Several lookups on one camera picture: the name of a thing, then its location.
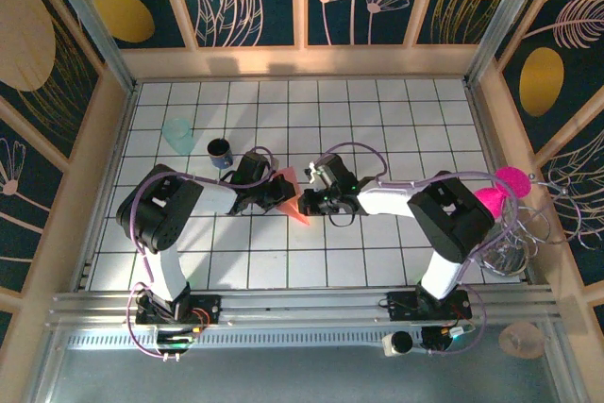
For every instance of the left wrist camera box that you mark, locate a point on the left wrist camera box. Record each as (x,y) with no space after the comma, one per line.
(252,167)

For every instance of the dark blue mug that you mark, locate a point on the dark blue mug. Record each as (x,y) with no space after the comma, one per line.
(221,155)

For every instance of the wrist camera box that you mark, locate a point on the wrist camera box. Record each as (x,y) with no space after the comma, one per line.
(252,167)
(332,171)

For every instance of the translucent pink round disc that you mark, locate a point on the translucent pink round disc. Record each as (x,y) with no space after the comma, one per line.
(521,339)

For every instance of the small white black webcam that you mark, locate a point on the small white black webcam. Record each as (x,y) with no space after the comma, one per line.
(401,342)

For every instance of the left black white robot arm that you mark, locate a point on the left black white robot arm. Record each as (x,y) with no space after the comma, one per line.
(165,223)

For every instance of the magenta felt disc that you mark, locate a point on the magenta felt disc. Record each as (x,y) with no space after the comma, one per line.
(491,200)
(515,182)

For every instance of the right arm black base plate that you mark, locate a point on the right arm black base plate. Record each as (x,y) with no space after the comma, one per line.
(401,308)

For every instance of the clear teal plastic cup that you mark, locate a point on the clear teal plastic cup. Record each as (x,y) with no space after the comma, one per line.
(179,134)

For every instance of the aluminium mounting rail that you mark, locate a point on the aluminium mounting rail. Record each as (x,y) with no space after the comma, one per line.
(307,308)

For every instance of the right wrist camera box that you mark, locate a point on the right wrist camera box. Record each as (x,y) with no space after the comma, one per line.
(332,171)

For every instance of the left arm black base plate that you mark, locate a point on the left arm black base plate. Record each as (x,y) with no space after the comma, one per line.
(212,304)

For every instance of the pink square paper sheet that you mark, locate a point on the pink square paper sheet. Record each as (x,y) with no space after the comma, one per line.
(295,212)

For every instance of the aluminium frame post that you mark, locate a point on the aluminium frame post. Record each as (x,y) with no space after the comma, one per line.
(89,21)
(505,21)

